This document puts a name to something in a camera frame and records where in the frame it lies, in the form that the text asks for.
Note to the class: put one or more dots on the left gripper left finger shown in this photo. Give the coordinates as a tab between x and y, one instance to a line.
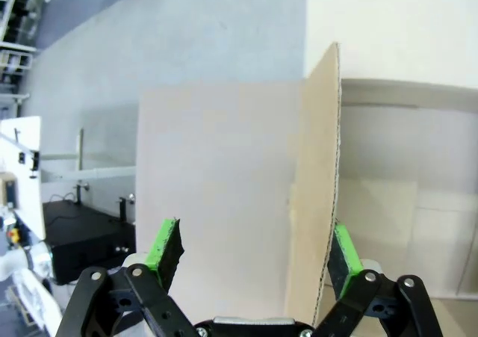
149	288

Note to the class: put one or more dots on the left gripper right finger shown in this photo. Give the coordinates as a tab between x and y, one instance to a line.
351	284

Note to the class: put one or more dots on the brown cardboard box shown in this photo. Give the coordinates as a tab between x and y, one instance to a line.
224	165

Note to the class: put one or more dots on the black equipment case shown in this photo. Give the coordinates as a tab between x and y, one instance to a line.
86	236

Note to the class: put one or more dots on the white rounded machine housing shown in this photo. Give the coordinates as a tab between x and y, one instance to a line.
26	277

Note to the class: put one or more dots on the white upright panel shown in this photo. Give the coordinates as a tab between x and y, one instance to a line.
22	157

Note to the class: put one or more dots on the metal storage rack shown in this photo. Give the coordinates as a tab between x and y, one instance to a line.
18	12

